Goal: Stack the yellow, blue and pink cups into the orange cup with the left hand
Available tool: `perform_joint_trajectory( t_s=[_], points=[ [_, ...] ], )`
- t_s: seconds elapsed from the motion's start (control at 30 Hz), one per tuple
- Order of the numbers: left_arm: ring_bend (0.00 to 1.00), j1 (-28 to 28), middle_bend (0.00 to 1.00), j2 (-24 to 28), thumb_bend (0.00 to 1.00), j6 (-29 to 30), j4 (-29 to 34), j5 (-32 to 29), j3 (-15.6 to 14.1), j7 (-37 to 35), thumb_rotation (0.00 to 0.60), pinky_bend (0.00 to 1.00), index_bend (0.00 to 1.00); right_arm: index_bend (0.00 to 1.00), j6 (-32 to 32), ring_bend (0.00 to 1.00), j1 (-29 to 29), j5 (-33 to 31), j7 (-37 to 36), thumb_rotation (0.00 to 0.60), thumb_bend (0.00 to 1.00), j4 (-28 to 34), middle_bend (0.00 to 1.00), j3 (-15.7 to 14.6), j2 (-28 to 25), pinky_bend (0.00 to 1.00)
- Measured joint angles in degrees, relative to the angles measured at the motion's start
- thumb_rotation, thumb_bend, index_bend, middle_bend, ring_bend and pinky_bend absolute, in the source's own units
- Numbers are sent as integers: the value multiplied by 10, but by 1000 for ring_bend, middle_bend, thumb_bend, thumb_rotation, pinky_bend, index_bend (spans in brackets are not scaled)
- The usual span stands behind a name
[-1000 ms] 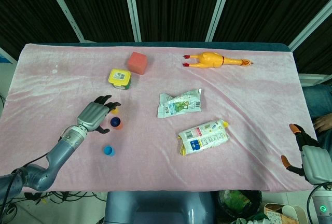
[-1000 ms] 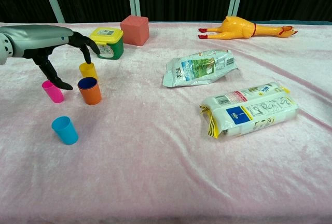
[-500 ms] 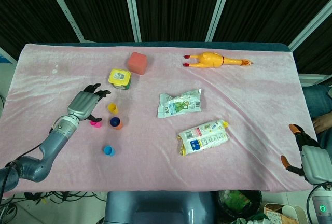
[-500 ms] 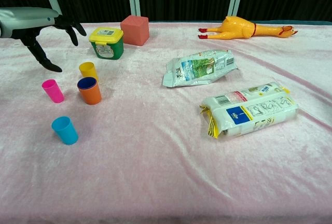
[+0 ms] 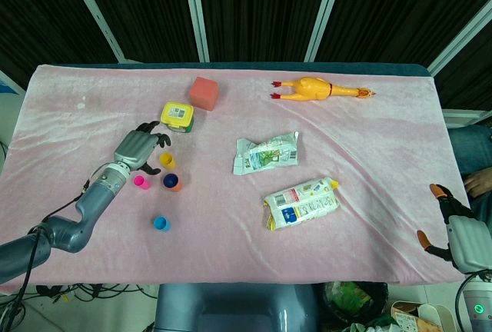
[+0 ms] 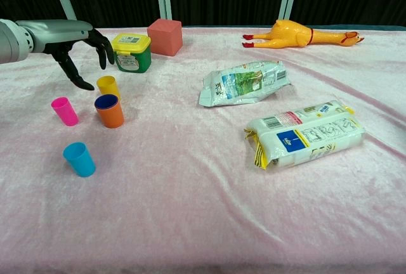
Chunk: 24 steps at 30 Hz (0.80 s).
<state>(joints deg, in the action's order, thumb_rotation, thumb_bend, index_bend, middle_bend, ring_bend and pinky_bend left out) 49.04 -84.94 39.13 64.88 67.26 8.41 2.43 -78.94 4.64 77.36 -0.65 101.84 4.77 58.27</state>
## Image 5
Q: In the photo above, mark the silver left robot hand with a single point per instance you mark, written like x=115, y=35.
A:
x=134, y=147

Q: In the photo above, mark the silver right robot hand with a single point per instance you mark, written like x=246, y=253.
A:
x=471, y=243

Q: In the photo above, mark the yellow plastic cup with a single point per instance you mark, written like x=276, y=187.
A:
x=167, y=159

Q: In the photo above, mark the pink plastic cup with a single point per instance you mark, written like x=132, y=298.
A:
x=141, y=182

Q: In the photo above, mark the dark blue plastic cup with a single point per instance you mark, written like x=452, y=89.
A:
x=169, y=180

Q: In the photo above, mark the light blue plastic cup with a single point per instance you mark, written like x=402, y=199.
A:
x=161, y=223

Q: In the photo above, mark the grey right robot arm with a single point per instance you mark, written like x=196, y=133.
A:
x=478, y=309

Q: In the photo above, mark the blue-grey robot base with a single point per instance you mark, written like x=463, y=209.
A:
x=234, y=309

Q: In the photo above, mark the green tub yellow lid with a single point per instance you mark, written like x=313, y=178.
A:
x=177, y=113

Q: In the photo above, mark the orange plastic cup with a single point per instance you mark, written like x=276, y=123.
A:
x=177, y=188

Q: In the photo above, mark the person's bare hand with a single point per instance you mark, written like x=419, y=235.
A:
x=480, y=182

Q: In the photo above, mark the white plastic container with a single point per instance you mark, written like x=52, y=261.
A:
x=434, y=314

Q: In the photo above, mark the red foam cube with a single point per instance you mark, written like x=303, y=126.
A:
x=203, y=93

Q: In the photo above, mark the person's jeans leg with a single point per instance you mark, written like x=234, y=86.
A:
x=471, y=147

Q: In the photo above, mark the printed cardboard box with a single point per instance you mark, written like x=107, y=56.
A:
x=403, y=320

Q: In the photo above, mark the grey metal shelf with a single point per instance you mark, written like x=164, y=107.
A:
x=467, y=118

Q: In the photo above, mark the black trash bin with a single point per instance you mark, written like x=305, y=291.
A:
x=353, y=297

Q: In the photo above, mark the crumpled white snack bag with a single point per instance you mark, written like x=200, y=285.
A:
x=265, y=153

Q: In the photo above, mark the blue white sign board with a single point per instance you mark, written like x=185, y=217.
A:
x=5, y=86

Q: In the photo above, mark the teal table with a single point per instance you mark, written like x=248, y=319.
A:
x=269, y=66

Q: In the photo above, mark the pink velvet cloth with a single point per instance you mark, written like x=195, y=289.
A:
x=346, y=147

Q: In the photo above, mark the yellow rubber chicken toy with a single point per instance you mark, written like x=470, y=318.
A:
x=307, y=89

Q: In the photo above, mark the white frame post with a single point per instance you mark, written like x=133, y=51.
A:
x=196, y=13
x=325, y=13
x=461, y=38
x=96, y=13

